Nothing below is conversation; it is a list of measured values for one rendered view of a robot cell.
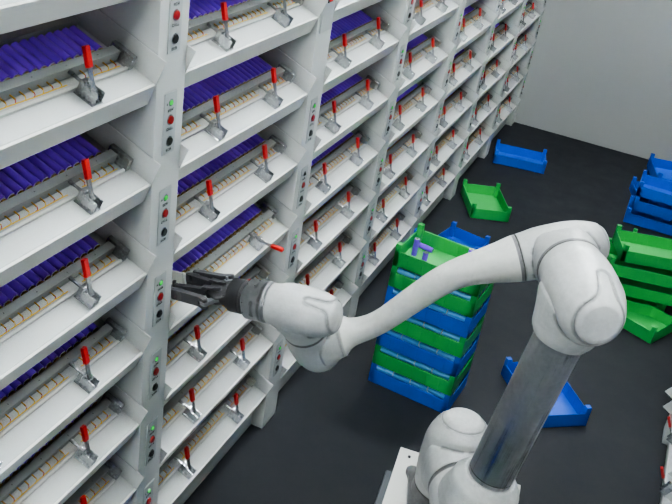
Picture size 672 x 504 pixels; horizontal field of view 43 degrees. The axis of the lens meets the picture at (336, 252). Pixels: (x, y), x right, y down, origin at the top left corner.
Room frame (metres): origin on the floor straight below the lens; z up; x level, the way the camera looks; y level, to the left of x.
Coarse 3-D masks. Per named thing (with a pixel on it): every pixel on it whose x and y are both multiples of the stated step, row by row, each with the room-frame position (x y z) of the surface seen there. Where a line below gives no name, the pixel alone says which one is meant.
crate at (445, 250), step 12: (420, 228) 2.63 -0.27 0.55; (408, 240) 2.56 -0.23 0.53; (420, 240) 2.63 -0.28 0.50; (432, 240) 2.62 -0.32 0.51; (444, 240) 2.61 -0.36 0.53; (396, 252) 2.46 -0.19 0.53; (408, 252) 2.56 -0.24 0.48; (420, 252) 2.58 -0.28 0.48; (432, 252) 2.59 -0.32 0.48; (444, 252) 2.60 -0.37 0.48; (456, 252) 2.59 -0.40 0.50; (396, 264) 2.46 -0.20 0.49; (408, 264) 2.45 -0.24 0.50; (420, 264) 2.43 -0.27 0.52; (432, 264) 2.41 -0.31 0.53; (468, 288) 2.36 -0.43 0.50; (480, 288) 2.36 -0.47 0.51
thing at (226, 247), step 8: (264, 216) 2.08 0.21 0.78; (256, 224) 2.03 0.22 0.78; (240, 232) 1.96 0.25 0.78; (248, 232) 1.98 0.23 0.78; (256, 232) 2.01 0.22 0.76; (232, 240) 1.91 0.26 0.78; (240, 240) 1.94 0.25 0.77; (224, 248) 1.87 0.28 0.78; (208, 256) 1.81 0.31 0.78; (216, 256) 1.83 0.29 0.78; (224, 256) 1.86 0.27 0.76; (232, 256) 1.88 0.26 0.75; (200, 264) 1.77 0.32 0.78; (208, 264) 1.79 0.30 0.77; (216, 264) 1.82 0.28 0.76
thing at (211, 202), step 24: (240, 144) 2.03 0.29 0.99; (264, 144) 1.98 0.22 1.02; (288, 144) 2.13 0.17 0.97; (216, 168) 1.89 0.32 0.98; (240, 168) 1.94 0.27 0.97; (264, 168) 2.02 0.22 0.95; (288, 168) 2.08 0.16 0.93; (192, 192) 1.74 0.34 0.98; (216, 192) 1.81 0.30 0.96; (240, 192) 1.87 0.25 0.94; (264, 192) 1.96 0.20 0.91; (192, 216) 1.70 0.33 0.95; (216, 216) 1.73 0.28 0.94; (192, 240) 1.62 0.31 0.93
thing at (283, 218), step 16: (272, 208) 2.12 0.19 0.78; (272, 224) 2.10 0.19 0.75; (288, 224) 2.12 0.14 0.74; (272, 240) 2.03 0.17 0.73; (240, 256) 1.91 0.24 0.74; (256, 256) 1.94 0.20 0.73; (224, 272) 1.82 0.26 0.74; (240, 272) 1.87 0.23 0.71; (176, 304) 1.64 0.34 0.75; (176, 320) 1.59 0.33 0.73
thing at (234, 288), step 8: (232, 280) 1.57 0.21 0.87; (240, 280) 1.58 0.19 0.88; (248, 280) 1.59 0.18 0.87; (224, 288) 1.58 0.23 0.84; (232, 288) 1.55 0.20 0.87; (240, 288) 1.55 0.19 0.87; (208, 296) 1.56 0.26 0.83; (216, 296) 1.55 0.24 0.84; (224, 296) 1.54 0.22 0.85; (232, 296) 1.54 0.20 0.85; (240, 296) 1.54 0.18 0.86; (216, 304) 1.54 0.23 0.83; (224, 304) 1.54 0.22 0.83; (232, 304) 1.54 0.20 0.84; (240, 312) 1.54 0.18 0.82
